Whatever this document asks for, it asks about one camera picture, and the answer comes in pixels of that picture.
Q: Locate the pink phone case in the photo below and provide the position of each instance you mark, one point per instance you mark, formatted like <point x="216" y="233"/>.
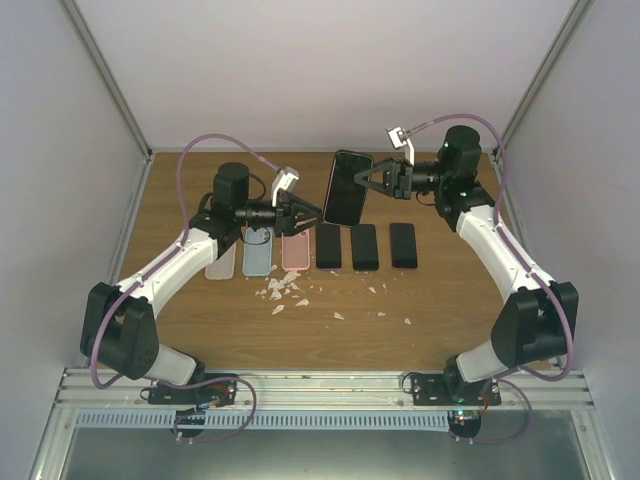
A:
<point x="295" y="252"/>

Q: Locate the purple phone from white case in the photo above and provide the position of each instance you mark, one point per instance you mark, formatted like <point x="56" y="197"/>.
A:
<point x="403" y="246"/>

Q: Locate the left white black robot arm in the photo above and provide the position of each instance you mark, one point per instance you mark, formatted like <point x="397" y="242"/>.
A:
<point x="119" y="329"/>

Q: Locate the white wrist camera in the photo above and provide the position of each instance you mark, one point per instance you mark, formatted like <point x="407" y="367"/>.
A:
<point x="400" y="140"/>
<point x="284" y="181"/>

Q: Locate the right aluminium corner post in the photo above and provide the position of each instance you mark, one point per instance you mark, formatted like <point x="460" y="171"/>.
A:
<point x="568" y="28"/>

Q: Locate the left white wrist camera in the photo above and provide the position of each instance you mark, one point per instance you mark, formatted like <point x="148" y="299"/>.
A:
<point x="284" y="181"/>

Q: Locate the aluminium corner post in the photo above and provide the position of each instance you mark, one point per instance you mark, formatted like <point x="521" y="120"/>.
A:
<point x="568" y="28"/>
<point x="87" y="39"/>

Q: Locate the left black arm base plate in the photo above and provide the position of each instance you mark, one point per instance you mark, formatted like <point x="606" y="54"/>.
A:
<point x="219" y="391"/>

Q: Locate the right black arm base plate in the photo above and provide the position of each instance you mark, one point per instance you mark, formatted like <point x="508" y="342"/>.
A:
<point x="430" y="390"/>

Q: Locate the aluminium front rail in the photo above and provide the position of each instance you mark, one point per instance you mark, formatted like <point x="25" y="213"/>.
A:
<point x="328" y="390"/>

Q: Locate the white debris flakes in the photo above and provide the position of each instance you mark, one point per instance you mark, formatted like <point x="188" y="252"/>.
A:
<point x="326" y="298"/>

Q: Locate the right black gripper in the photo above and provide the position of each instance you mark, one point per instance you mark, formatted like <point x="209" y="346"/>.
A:
<point x="396" y="178"/>

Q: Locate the left aluminium corner post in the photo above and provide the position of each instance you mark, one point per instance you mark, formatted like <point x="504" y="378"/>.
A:
<point x="87" y="39"/>

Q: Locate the purple black phone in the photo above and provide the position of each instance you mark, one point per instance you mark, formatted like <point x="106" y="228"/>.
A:
<point x="328" y="247"/>

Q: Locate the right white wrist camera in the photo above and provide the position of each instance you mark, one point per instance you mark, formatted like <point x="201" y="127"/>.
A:
<point x="400" y="140"/>

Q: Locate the grey slotted cable duct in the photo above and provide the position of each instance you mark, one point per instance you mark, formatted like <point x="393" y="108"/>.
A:
<point x="267" y="420"/>

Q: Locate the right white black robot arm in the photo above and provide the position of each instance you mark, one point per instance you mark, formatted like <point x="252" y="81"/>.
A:
<point x="537" y="321"/>

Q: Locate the black phone from blue case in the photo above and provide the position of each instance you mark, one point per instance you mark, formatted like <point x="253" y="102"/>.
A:
<point x="364" y="248"/>

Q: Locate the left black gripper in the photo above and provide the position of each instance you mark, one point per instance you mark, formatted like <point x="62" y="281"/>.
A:
<point x="287" y="212"/>

